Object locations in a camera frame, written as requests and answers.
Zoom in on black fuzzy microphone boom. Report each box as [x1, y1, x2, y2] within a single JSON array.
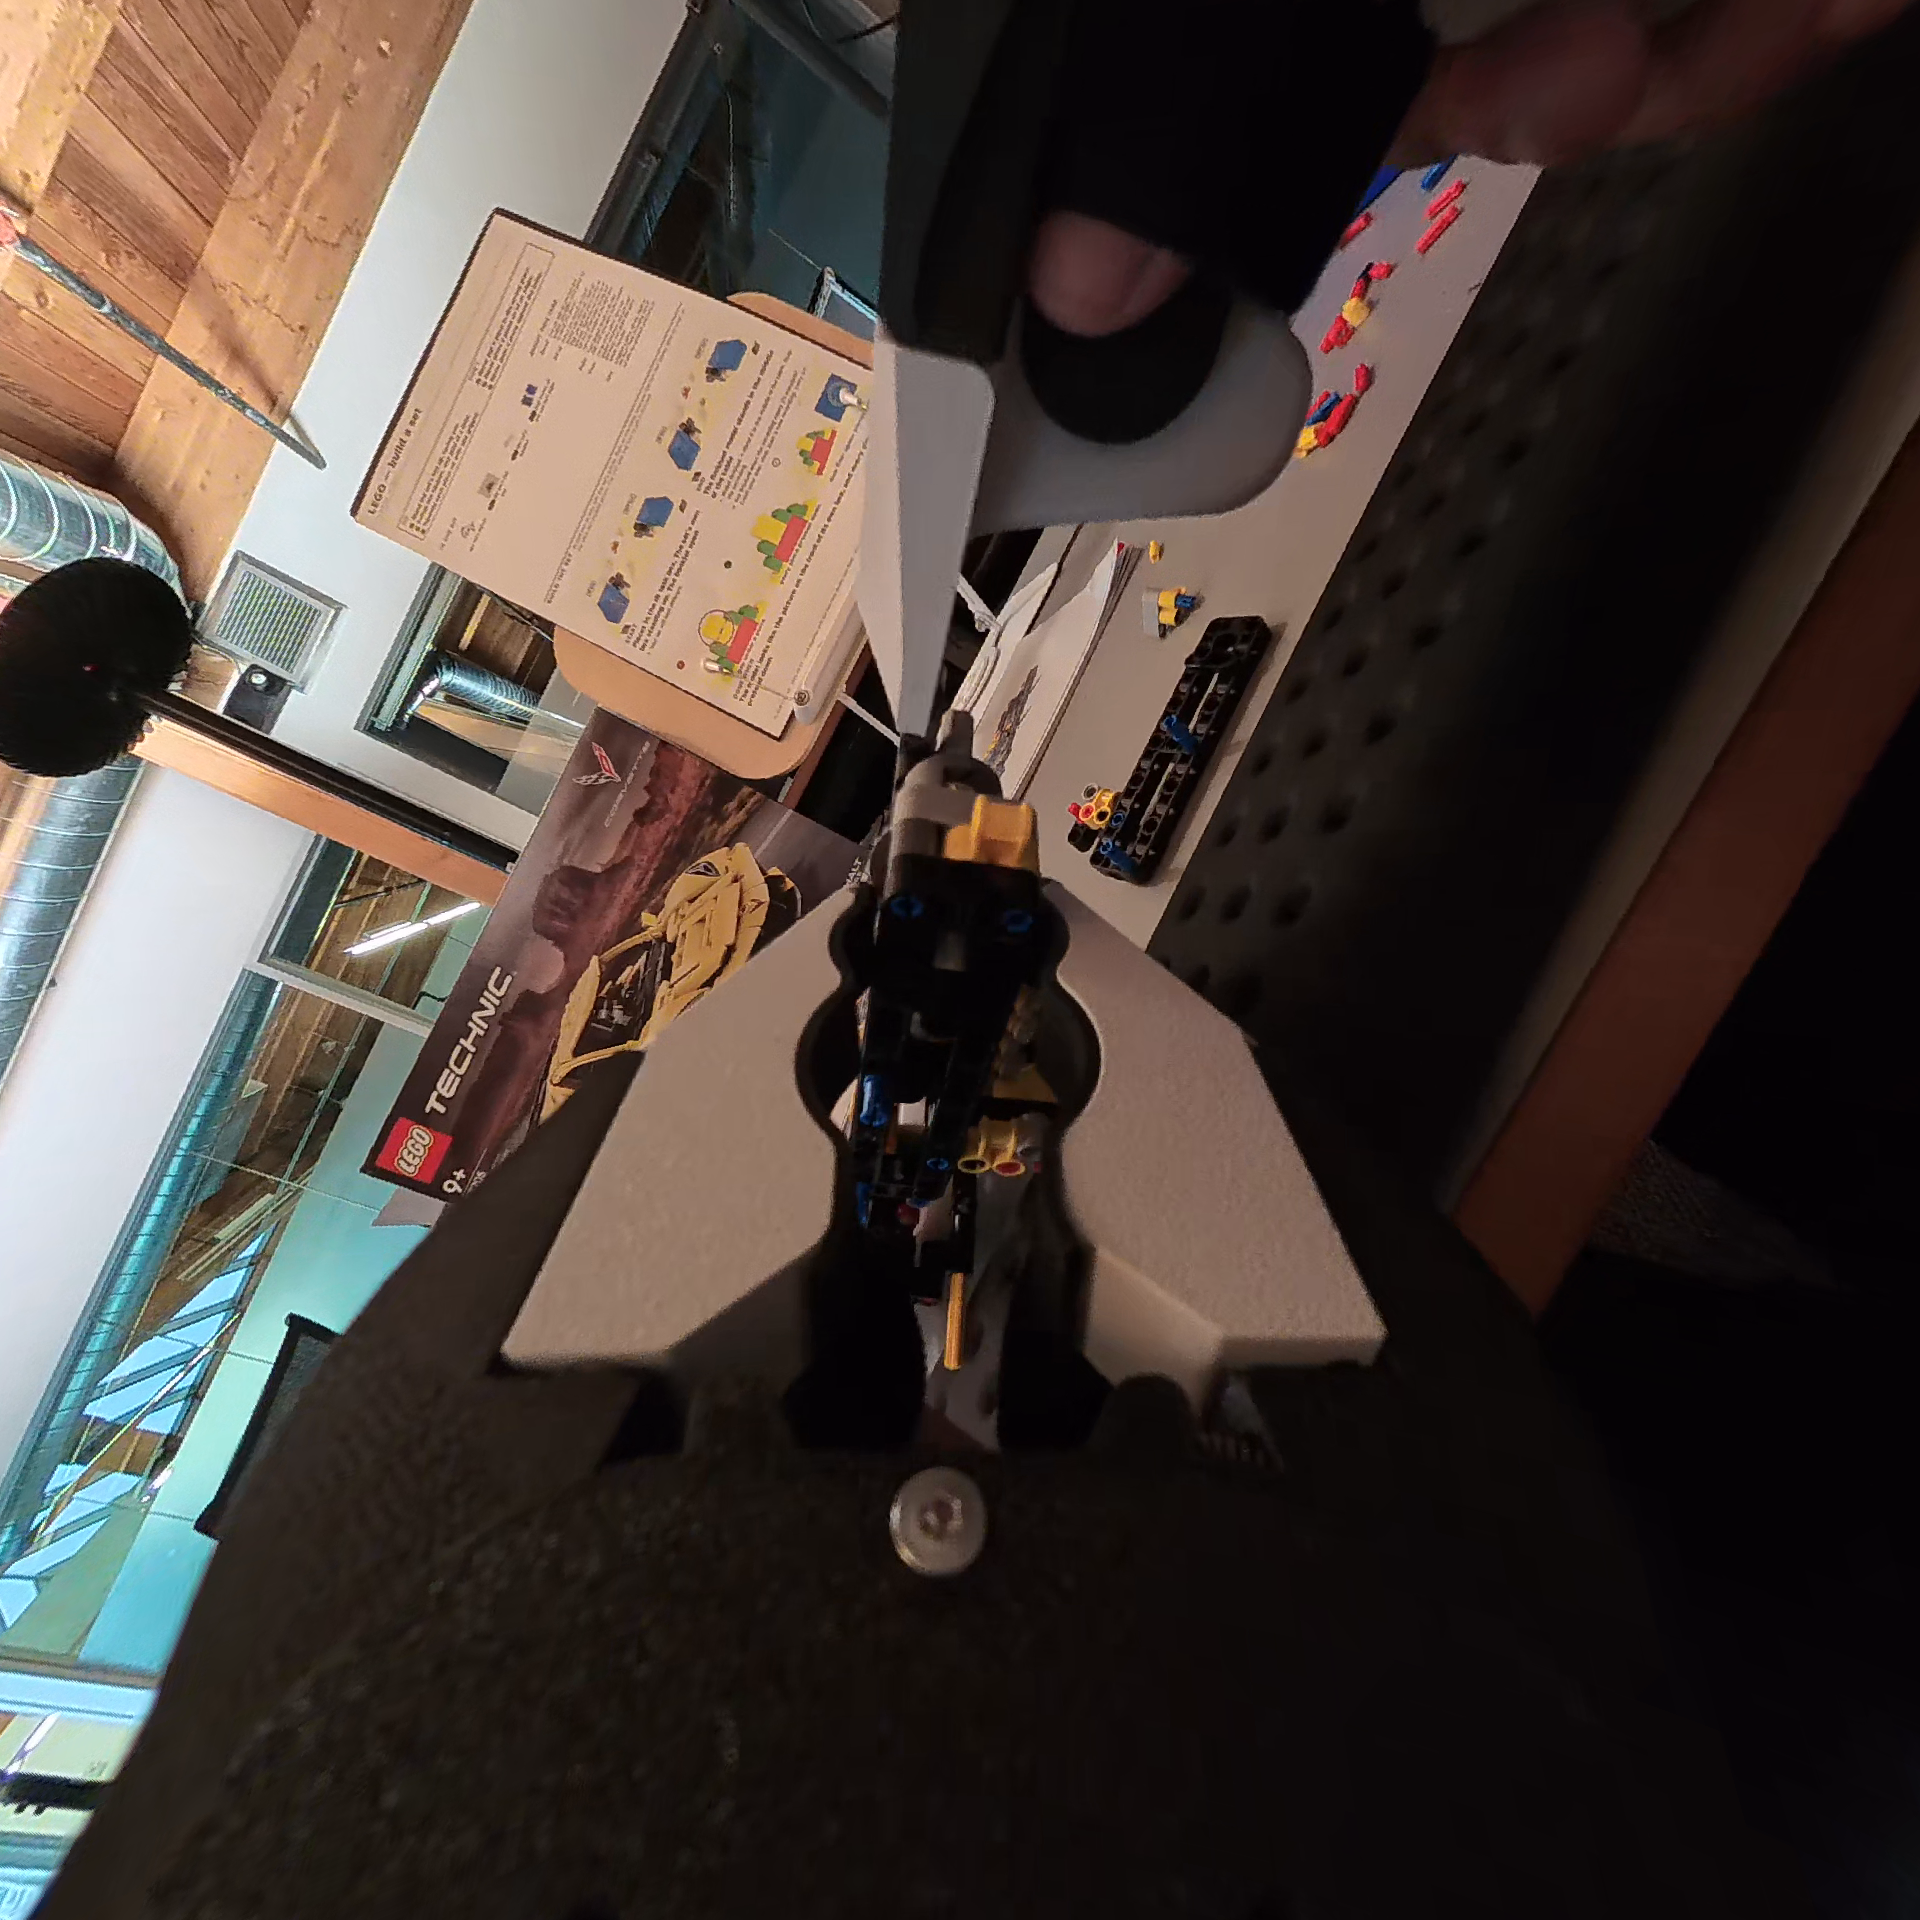
[[0, 554, 517, 876]]

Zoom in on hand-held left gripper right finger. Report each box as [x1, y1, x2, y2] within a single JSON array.
[[997, 876, 1389, 1451]]

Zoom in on black yellow lego car chassis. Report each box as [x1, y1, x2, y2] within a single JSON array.
[[855, 712, 1077, 1376]]

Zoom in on person's right hand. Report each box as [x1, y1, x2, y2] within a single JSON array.
[[1033, 0, 1920, 336]]

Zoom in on lego set cardboard box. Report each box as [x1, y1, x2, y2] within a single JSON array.
[[359, 705, 873, 1204]]

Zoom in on scattered loose lego pieces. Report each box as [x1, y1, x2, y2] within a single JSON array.
[[1296, 151, 1474, 460]]

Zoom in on silver ventilation duct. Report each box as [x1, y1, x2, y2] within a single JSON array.
[[0, 452, 185, 1084]]

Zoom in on black lego beam blue pins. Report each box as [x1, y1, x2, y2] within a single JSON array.
[[1092, 614, 1280, 888]]

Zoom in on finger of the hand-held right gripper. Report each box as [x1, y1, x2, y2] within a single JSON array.
[[859, 339, 1001, 744]]

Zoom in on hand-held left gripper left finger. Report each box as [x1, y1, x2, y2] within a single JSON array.
[[500, 883, 923, 1451]]

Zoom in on white vent grille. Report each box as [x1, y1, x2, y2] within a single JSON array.
[[194, 554, 348, 695]]

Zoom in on open lego instruction booklet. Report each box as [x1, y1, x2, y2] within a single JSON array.
[[962, 525, 1145, 797]]

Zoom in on wooden board instruction sheet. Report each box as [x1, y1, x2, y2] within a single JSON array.
[[350, 211, 887, 781]]

